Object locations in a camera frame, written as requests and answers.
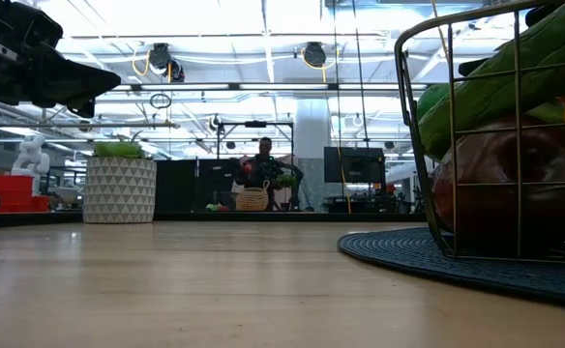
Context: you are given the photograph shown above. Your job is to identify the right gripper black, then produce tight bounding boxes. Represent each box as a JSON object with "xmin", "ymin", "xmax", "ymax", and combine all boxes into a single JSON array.
[{"xmin": 458, "ymin": 3, "xmax": 556, "ymax": 77}]

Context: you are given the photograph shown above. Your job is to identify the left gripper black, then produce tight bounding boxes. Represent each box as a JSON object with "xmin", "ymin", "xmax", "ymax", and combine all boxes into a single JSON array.
[{"xmin": 0, "ymin": 0, "xmax": 123, "ymax": 120}]

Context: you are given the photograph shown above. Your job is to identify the green cucumber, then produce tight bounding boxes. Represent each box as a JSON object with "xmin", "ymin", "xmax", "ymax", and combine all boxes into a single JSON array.
[{"xmin": 417, "ymin": 0, "xmax": 565, "ymax": 160}]

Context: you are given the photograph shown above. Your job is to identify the dark red apple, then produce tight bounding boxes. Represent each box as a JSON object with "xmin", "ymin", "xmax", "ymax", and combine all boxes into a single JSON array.
[{"xmin": 430, "ymin": 114, "xmax": 565, "ymax": 257}]

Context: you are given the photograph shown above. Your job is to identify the wicker basket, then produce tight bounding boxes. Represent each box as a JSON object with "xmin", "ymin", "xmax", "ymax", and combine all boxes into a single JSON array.
[{"xmin": 235, "ymin": 179, "xmax": 271, "ymax": 213}]

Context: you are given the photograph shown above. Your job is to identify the succulent in white pot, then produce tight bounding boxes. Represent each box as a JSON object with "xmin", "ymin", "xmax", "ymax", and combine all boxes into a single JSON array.
[{"xmin": 82, "ymin": 130, "xmax": 159, "ymax": 224}]

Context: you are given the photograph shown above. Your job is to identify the red storage box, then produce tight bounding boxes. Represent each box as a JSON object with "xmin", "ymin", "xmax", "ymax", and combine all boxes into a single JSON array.
[{"xmin": 0, "ymin": 174, "xmax": 50, "ymax": 214}]

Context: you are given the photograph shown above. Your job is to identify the black partition panel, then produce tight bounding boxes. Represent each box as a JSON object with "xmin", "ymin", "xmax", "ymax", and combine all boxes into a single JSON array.
[{"xmin": 154, "ymin": 158, "xmax": 238, "ymax": 213}]

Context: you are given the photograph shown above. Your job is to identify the black computer monitor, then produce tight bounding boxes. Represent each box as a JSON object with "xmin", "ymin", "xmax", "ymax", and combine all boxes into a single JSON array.
[{"xmin": 323, "ymin": 146, "xmax": 388, "ymax": 185}]

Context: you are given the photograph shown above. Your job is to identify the person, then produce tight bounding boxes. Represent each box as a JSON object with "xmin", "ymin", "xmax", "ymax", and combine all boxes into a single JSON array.
[{"xmin": 233, "ymin": 136, "xmax": 306, "ymax": 212}]

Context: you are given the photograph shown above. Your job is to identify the dark round plate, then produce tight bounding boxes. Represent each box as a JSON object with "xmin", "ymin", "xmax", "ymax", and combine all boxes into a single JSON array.
[{"xmin": 336, "ymin": 226, "xmax": 565, "ymax": 308}]

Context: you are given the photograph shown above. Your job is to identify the yellow hanging cable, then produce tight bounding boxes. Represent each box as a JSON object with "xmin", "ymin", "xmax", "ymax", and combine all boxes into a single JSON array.
[{"xmin": 430, "ymin": 0, "xmax": 451, "ymax": 62}]

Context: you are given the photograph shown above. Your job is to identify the gold wire basket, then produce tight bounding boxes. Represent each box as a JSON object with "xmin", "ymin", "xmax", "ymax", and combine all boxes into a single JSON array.
[{"xmin": 393, "ymin": 0, "xmax": 565, "ymax": 266}]

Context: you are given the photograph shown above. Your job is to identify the black hanging ring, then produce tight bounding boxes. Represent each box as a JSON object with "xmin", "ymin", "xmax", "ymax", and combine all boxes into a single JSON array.
[{"xmin": 149, "ymin": 92, "xmax": 173, "ymax": 110}]

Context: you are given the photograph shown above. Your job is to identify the black ceiling cable reel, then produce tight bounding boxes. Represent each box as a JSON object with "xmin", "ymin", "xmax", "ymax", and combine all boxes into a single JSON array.
[
  {"xmin": 147, "ymin": 42, "xmax": 172, "ymax": 72},
  {"xmin": 303, "ymin": 41, "xmax": 328, "ymax": 69}
]

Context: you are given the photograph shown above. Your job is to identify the thin black hanging cable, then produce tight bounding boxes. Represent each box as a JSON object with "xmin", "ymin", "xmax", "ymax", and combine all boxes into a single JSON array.
[{"xmin": 331, "ymin": 0, "xmax": 344, "ymax": 141}]

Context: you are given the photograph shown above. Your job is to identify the black metal rack frame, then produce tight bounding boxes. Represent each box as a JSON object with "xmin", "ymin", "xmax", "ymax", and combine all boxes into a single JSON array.
[{"xmin": 217, "ymin": 120, "xmax": 296, "ymax": 212}]

